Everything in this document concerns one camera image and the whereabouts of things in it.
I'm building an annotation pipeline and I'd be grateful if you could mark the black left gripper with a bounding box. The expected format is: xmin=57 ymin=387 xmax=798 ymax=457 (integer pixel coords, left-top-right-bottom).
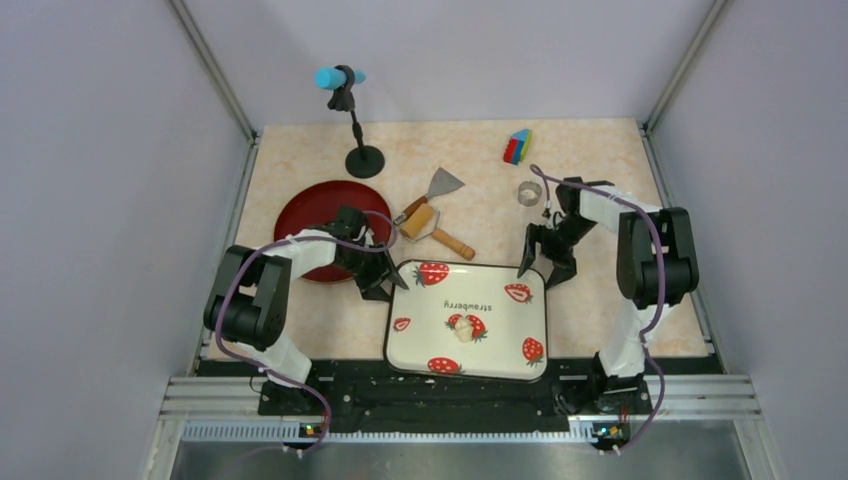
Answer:
xmin=336 ymin=240 xmax=408 ymax=302

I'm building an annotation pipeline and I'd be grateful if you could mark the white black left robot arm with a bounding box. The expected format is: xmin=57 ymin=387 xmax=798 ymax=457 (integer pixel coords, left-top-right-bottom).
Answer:
xmin=203 ymin=205 xmax=408 ymax=414

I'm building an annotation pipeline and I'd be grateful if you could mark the white strawberry print tray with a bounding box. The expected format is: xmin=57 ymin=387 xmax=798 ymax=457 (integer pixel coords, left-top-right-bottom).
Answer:
xmin=384 ymin=260 xmax=549 ymax=382

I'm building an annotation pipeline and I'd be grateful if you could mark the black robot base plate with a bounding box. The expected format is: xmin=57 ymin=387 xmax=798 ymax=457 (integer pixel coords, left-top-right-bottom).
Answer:
xmin=195 ymin=357 xmax=725 ymax=435

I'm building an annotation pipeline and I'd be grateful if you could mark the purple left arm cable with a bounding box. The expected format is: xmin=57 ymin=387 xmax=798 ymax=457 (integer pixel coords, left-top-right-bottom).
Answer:
xmin=213 ymin=210 xmax=399 ymax=458

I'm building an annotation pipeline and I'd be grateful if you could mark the colourful block toy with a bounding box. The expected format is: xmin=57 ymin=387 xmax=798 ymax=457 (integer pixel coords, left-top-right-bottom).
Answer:
xmin=502 ymin=128 xmax=533 ymax=165

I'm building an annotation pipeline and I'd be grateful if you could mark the aluminium frame rail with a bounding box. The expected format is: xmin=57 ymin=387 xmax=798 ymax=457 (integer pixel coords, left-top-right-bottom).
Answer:
xmin=143 ymin=374 xmax=788 ymax=479

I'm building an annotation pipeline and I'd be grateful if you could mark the wooden dough roller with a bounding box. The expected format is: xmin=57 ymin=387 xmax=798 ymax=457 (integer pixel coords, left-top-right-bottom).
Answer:
xmin=399 ymin=204 xmax=476 ymax=260

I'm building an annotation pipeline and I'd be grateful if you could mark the metal scraper wooden handle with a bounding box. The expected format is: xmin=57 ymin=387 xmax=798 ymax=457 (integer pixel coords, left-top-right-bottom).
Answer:
xmin=393 ymin=167 xmax=465 ymax=226

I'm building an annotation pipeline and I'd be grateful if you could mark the black microphone stand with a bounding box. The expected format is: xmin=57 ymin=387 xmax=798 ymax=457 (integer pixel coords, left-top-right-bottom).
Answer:
xmin=327 ymin=84 xmax=385 ymax=179

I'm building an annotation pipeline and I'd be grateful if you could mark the dark red round plate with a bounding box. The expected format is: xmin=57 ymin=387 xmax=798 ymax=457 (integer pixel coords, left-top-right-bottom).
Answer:
xmin=273 ymin=180 xmax=392 ymax=243

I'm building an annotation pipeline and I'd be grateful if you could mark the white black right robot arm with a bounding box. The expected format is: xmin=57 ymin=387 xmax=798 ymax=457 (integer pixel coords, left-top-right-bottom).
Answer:
xmin=518 ymin=177 xmax=700 ymax=412

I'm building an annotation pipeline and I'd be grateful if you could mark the blue toy microphone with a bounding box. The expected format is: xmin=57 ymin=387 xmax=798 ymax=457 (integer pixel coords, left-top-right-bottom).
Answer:
xmin=313 ymin=65 xmax=367 ymax=90

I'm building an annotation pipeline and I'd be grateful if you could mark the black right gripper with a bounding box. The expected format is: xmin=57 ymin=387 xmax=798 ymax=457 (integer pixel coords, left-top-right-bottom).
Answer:
xmin=517 ymin=217 xmax=598 ymax=290

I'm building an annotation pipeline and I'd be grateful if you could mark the white dough lump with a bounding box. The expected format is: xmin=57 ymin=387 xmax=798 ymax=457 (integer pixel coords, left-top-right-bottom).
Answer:
xmin=453 ymin=316 xmax=474 ymax=343

